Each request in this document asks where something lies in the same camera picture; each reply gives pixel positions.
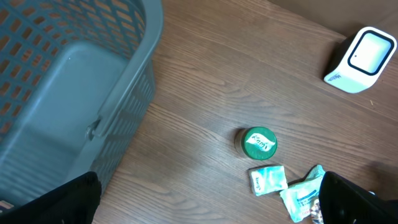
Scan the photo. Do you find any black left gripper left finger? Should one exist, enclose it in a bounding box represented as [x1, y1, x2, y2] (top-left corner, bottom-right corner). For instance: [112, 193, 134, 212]
[1, 171, 102, 224]

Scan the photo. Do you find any white barcode scanner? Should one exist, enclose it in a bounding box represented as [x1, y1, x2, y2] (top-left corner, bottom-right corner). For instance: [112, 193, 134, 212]
[323, 27, 397, 94]

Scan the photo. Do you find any beige brown snack pouch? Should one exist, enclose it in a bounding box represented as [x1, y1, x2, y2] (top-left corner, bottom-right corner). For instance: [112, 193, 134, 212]
[310, 198, 324, 224]

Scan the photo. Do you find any grey plastic basket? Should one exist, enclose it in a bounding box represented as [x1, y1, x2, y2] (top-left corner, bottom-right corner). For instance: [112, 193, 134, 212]
[1, 0, 164, 208]

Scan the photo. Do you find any teal snack packet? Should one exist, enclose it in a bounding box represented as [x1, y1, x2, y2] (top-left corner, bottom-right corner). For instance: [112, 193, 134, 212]
[279, 164, 325, 223]

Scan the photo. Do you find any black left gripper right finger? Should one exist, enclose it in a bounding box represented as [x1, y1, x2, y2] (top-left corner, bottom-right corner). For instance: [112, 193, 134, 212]
[319, 171, 397, 224]

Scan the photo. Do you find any green lid white jar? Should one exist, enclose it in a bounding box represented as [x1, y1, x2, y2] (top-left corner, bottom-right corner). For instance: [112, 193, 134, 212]
[234, 126, 278, 161]

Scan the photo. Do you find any small teal tissue pack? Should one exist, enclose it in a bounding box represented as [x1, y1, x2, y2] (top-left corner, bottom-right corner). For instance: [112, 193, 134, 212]
[248, 166, 288, 197]

